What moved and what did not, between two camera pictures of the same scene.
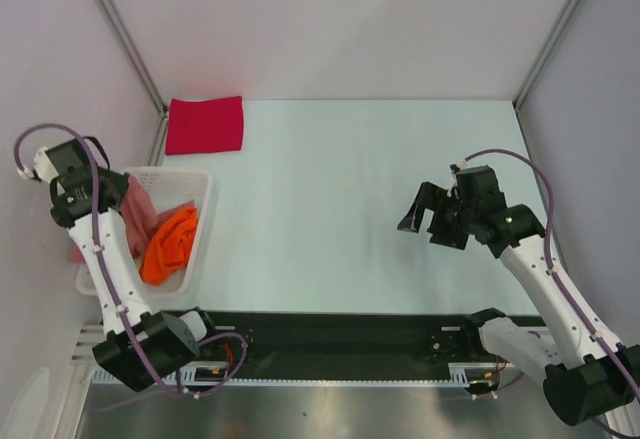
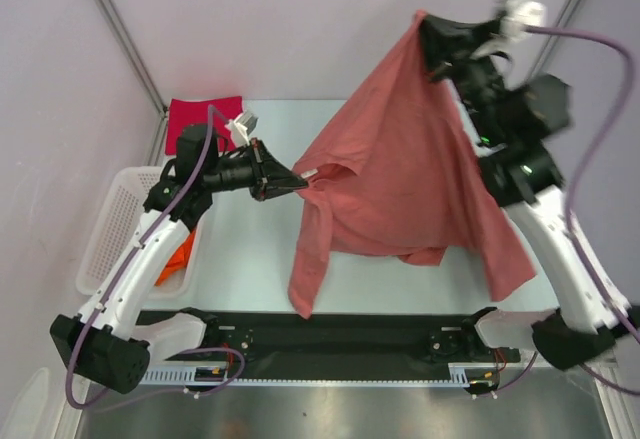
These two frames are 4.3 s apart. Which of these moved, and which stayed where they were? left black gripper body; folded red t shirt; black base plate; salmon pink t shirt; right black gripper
Moved: right black gripper; left black gripper body; salmon pink t shirt
Stayed: black base plate; folded red t shirt
